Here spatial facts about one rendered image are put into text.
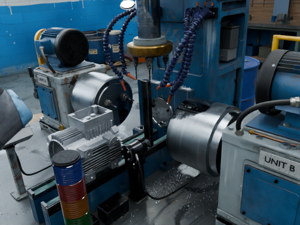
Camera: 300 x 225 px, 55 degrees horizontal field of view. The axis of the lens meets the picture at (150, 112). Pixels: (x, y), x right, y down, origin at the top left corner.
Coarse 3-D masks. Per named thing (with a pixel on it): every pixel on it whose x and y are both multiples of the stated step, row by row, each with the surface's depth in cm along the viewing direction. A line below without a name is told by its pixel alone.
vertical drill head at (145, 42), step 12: (144, 0) 102; (156, 0) 103; (144, 12) 104; (156, 12) 105; (144, 24) 106; (156, 24) 106; (144, 36) 107; (156, 36) 108; (132, 48) 107; (144, 48) 105; (156, 48) 105; (168, 48) 108
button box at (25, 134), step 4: (28, 124) 108; (24, 128) 107; (28, 128) 108; (20, 132) 106; (24, 132) 106; (28, 132) 107; (32, 132) 108; (16, 136) 104; (20, 136) 105; (24, 136) 106; (28, 136) 107; (12, 140) 103; (16, 140) 104; (20, 140) 106; (24, 140) 110; (8, 144) 102
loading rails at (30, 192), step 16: (160, 144) 122; (160, 160) 125; (96, 176) 103; (112, 176) 105; (128, 176) 112; (144, 176) 119; (32, 192) 95; (48, 192) 98; (96, 192) 101; (112, 192) 107; (32, 208) 99; (48, 208) 88; (96, 208) 103; (48, 224) 92; (64, 224) 94
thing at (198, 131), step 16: (192, 96) 104; (176, 112) 98; (192, 112) 95; (208, 112) 92; (224, 112) 91; (240, 112) 93; (176, 128) 96; (192, 128) 92; (208, 128) 89; (224, 128) 87; (176, 144) 96; (192, 144) 92; (208, 144) 88; (176, 160) 104; (192, 160) 94; (208, 160) 90
